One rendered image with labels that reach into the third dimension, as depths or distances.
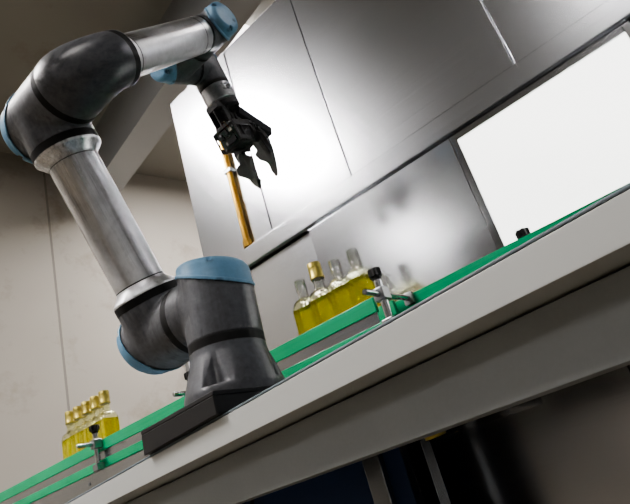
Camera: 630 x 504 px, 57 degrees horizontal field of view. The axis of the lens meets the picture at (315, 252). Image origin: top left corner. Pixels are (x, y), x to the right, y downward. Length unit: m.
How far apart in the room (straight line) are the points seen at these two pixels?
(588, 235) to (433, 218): 1.02
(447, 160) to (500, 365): 0.98
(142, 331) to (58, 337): 3.18
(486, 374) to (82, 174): 0.74
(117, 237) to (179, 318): 0.18
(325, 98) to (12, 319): 2.84
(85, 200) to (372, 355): 0.63
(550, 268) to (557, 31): 1.09
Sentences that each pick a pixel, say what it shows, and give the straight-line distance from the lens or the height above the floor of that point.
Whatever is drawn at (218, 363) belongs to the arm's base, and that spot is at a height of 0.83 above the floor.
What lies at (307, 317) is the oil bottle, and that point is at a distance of 1.42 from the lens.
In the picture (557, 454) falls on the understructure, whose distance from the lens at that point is 1.34.
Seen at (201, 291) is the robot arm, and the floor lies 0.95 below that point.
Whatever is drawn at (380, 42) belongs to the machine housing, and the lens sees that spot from 1.73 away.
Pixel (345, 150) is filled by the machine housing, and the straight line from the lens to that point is 1.67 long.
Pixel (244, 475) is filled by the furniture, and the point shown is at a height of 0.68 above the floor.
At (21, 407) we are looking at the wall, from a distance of 3.94.
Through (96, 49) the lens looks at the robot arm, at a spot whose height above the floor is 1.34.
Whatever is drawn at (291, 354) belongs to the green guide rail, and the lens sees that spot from 1.31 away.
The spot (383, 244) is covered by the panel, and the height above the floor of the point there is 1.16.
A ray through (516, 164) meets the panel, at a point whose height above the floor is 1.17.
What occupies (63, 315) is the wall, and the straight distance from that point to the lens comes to 4.21.
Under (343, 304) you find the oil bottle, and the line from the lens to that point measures 1.36.
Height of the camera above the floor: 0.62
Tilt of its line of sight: 23 degrees up
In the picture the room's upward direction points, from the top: 17 degrees counter-clockwise
